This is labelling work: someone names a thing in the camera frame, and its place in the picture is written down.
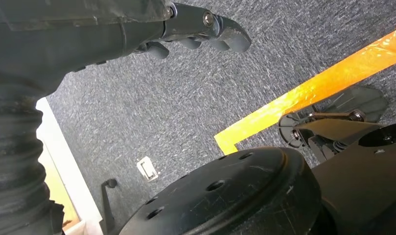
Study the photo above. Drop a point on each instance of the black robot lower body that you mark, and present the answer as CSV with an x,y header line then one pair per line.
x,y
363,181

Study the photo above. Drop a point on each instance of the black robot foot bracket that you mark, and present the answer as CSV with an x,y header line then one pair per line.
x,y
327,126

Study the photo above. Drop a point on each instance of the floor outlet with white plug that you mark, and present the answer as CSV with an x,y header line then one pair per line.
x,y
147,168

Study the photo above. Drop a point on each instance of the yellow floor tape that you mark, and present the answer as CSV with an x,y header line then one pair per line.
x,y
314,90

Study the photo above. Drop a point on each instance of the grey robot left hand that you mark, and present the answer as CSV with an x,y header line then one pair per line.
x,y
71,35

